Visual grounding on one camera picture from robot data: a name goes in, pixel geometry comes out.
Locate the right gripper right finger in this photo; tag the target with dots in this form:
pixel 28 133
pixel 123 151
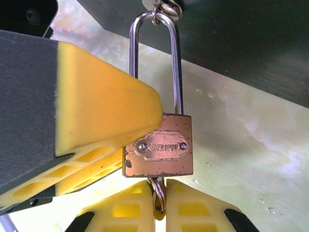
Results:
pixel 193 212

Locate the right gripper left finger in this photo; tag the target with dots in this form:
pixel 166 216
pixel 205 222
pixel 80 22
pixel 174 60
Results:
pixel 130 212

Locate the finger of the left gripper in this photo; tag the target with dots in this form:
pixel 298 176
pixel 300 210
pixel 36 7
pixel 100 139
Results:
pixel 96 172
pixel 96 96

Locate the brass padlock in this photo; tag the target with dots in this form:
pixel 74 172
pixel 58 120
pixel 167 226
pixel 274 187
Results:
pixel 164 164

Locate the starry night mouse pad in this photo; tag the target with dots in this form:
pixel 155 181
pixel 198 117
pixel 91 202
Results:
pixel 241 36

